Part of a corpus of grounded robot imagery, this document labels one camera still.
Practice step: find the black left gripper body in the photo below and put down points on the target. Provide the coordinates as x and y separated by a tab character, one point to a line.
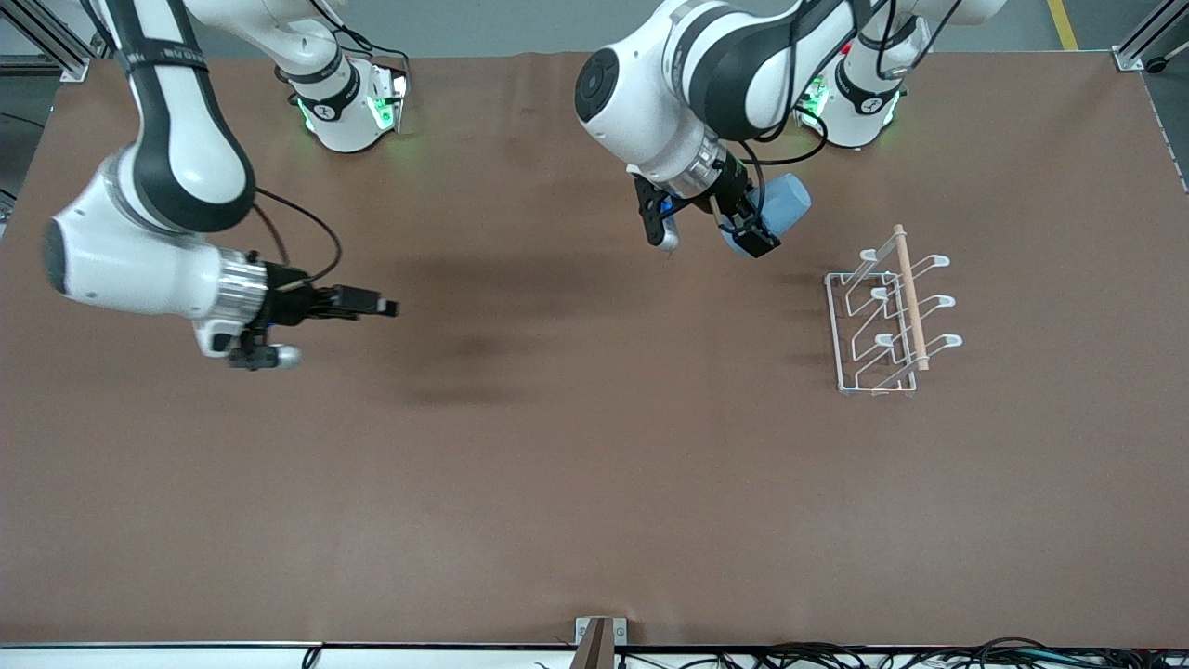
731	193

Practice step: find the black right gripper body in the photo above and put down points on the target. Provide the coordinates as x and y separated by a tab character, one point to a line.
290	304

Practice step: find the blue plastic cup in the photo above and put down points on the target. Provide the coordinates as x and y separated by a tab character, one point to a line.
785	200

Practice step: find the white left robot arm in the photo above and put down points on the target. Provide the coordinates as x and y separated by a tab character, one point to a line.
650	102

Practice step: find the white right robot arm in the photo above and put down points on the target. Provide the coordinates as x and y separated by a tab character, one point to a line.
139	269

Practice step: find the brown table mat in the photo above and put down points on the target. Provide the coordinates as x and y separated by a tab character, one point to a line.
557	465

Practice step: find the aluminium frame post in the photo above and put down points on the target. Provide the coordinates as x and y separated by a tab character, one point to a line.
56	46
1147	37

